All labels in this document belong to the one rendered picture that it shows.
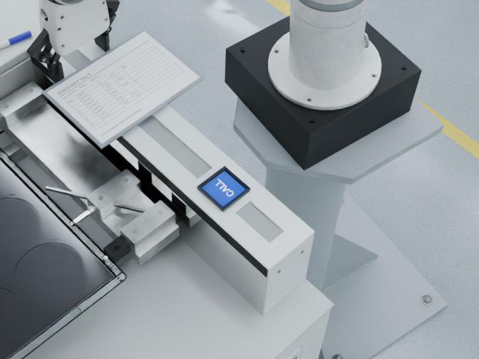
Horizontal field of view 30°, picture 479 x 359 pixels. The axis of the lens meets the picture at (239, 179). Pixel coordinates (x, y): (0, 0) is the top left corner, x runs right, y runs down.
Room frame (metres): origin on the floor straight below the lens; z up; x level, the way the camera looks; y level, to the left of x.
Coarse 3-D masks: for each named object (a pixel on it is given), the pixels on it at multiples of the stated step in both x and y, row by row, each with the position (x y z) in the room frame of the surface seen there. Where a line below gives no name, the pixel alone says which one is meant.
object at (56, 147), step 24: (24, 120) 0.91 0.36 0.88; (48, 120) 0.91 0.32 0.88; (24, 144) 0.86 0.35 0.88; (48, 144) 0.86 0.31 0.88; (72, 144) 0.87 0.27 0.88; (48, 168) 0.82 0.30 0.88; (72, 168) 0.82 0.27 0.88; (96, 168) 0.82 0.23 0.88; (96, 216) 0.73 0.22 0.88; (120, 216) 0.73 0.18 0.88; (168, 240) 0.71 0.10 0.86
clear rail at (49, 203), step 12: (0, 156) 0.82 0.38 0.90; (12, 168) 0.80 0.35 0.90; (24, 180) 0.77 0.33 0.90; (36, 192) 0.75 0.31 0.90; (48, 204) 0.73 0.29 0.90; (60, 216) 0.71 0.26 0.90; (72, 228) 0.69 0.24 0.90; (84, 240) 0.67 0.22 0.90; (96, 252) 0.65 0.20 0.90; (108, 264) 0.64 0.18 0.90
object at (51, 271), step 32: (0, 160) 0.81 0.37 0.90; (0, 192) 0.75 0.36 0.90; (0, 224) 0.69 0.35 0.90; (32, 224) 0.70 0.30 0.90; (0, 256) 0.64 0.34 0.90; (32, 256) 0.64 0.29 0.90; (64, 256) 0.65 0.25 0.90; (0, 288) 0.59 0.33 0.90; (32, 288) 0.59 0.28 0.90; (64, 288) 0.59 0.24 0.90; (96, 288) 0.60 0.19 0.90; (0, 320) 0.54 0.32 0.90; (32, 320) 0.54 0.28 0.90; (0, 352) 0.49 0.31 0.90
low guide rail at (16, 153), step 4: (12, 144) 0.88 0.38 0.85; (16, 144) 0.88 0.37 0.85; (4, 148) 0.87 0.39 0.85; (8, 148) 0.87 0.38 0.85; (12, 148) 0.87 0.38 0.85; (16, 148) 0.87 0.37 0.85; (20, 148) 0.87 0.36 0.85; (8, 152) 0.86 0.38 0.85; (12, 152) 0.86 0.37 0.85; (16, 152) 0.87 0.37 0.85; (20, 152) 0.87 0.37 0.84; (24, 152) 0.88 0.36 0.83; (12, 156) 0.86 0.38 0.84; (16, 156) 0.87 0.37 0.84; (20, 156) 0.87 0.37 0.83; (24, 156) 0.88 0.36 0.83; (16, 160) 0.86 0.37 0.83; (20, 160) 0.87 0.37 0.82; (8, 168) 0.85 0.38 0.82
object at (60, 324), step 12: (120, 276) 0.62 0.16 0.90; (108, 288) 0.60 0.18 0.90; (84, 300) 0.58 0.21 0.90; (96, 300) 0.58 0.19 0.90; (72, 312) 0.56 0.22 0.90; (60, 324) 0.54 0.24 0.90; (36, 336) 0.52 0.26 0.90; (48, 336) 0.52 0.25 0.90; (24, 348) 0.50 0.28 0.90; (36, 348) 0.50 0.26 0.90
